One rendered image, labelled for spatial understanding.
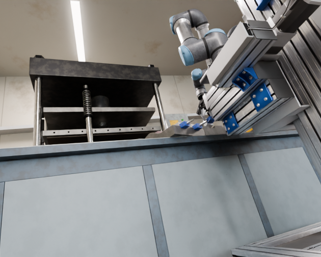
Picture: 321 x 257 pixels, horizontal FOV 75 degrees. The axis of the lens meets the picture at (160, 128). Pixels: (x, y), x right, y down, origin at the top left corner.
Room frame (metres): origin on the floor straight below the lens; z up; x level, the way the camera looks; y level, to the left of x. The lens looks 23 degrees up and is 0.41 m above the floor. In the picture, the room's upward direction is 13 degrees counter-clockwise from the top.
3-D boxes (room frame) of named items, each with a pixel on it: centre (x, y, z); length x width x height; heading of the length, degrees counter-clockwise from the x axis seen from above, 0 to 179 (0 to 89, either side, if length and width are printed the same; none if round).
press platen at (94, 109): (2.15, 0.66, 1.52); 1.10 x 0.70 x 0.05; 115
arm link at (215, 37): (0.91, -0.40, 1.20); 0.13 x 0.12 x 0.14; 79
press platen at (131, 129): (2.14, 0.65, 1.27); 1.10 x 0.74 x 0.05; 115
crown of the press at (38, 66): (2.09, 0.63, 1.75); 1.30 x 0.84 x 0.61; 115
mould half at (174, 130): (1.32, 0.00, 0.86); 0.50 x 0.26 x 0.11; 42
